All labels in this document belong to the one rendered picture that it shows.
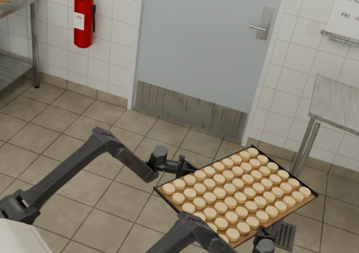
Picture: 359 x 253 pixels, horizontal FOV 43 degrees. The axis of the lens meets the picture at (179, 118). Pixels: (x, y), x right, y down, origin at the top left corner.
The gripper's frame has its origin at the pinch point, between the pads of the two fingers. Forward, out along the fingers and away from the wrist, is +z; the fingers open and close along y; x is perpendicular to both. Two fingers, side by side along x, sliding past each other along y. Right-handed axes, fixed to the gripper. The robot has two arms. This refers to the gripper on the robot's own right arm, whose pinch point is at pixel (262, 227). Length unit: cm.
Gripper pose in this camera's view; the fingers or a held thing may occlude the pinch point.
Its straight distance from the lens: 184.2
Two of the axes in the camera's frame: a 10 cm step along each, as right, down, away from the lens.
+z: 0.9, -5.4, 8.3
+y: 1.5, -8.2, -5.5
